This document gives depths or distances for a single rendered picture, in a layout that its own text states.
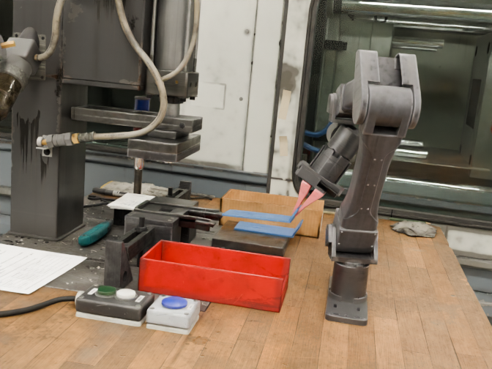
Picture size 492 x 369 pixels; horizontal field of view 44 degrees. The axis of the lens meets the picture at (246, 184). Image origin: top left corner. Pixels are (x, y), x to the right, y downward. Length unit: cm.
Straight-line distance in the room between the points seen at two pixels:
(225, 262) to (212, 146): 81
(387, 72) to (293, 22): 81
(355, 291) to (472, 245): 80
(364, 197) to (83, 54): 62
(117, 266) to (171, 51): 44
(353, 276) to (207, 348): 31
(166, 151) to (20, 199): 36
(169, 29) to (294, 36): 63
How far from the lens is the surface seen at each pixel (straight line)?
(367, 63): 98
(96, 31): 126
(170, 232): 122
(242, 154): 189
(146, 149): 119
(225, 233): 140
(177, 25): 124
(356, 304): 110
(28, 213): 137
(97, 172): 205
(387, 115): 95
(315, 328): 101
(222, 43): 189
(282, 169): 182
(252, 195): 162
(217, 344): 92
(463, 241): 184
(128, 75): 124
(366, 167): 100
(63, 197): 135
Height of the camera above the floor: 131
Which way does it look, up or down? 12 degrees down
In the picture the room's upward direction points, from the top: 5 degrees clockwise
